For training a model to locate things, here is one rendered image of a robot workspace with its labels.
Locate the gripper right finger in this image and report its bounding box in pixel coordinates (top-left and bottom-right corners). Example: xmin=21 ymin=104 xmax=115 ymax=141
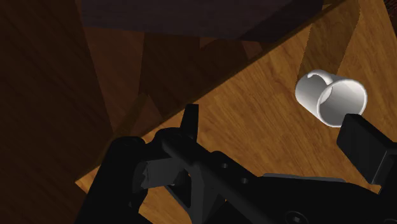
xmin=336 ymin=113 xmax=397 ymax=195

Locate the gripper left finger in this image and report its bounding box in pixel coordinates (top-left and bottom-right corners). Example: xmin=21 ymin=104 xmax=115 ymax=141
xmin=74 ymin=103 xmax=258 ymax=224

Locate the white mug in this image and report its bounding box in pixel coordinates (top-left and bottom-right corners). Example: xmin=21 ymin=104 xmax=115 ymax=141
xmin=294 ymin=69 xmax=368 ymax=129

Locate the dark robot stand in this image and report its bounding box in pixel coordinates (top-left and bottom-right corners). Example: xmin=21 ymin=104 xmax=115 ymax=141
xmin=76 ymin=0 xmax=325 ymax=43

